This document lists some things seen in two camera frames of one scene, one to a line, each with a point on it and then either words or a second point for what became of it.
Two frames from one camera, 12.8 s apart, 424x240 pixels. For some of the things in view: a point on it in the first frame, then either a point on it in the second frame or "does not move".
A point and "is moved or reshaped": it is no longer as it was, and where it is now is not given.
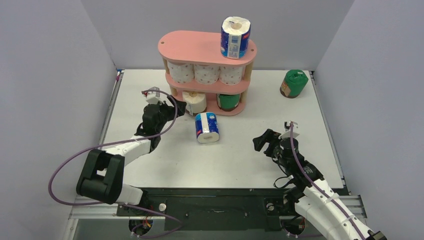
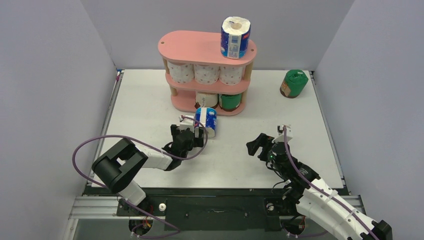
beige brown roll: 196,102 to 206,100
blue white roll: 207,127 is moved or reshaped
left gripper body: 167,114 to 197,142
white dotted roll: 181,73 does not move
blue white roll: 235,35 does not move
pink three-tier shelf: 193,62 does not move
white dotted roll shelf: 230,75 does not move
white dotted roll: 206,74 does not move
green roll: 293,83 does not move
